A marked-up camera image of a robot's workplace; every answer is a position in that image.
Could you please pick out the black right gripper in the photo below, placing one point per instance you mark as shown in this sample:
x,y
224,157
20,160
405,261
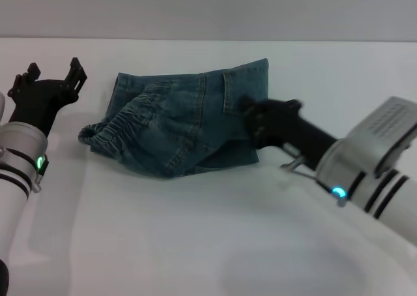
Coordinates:
x,y
293,129

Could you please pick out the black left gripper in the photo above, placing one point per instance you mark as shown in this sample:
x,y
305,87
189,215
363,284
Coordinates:
x,y
39,100

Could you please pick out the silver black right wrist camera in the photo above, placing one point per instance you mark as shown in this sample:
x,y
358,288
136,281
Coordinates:
x,y
381,129

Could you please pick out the blue denim shorts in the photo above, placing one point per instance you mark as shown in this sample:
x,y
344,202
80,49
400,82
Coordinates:
x,y
182,120

